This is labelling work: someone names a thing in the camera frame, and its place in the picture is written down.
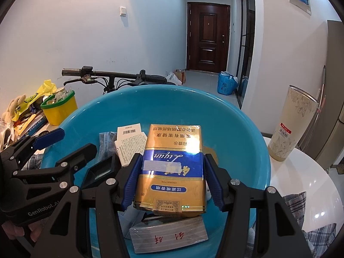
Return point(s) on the blue plastic basin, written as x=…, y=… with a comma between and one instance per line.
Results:
x=166, y=104

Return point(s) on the white printed box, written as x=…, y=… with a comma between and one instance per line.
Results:
x=131, y=145

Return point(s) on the blue plastic packet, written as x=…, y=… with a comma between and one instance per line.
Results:
x=106, y=145

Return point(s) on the beige floral tumbler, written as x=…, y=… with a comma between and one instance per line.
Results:
x=290, y=118

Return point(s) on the white plastic bag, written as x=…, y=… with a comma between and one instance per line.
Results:
x=172, y=78

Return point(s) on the grey striped box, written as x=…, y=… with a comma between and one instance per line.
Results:
x=172, y=233

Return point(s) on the beige plush toy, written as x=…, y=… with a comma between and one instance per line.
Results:
x=14, y=104

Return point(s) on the blue bag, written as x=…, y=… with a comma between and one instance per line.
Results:
x=225, y=84

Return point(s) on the black framed glass door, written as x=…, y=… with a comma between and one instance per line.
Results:
x=246, y=32

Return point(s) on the dark brown door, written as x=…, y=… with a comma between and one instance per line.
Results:
x=208, y=37

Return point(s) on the yellow plastic bag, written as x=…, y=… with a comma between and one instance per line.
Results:
x=44, y=88

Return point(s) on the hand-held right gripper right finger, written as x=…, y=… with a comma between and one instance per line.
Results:
x=215, y=182

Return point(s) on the brown paper bag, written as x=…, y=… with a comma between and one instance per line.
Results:
x=181, y=75

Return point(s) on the person's left hand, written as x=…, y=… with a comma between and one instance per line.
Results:
x=16, y=229

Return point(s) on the stack of books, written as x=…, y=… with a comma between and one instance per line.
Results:
x=35, y=125

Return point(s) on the blue plaid cloth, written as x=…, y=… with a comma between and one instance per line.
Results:
x=295, y=207

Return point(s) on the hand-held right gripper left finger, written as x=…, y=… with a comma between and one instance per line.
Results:
x=131, y=182

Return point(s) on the yellow container with green rim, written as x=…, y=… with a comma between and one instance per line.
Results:
x=59, y=113

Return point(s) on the grey refrigerator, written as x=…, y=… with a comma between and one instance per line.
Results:
x=333, y=86

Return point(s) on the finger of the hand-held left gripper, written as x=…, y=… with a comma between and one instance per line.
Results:
x=78, y=156
x=51, y=137

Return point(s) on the gold and blue carton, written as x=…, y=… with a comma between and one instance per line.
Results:
x=172, y=172

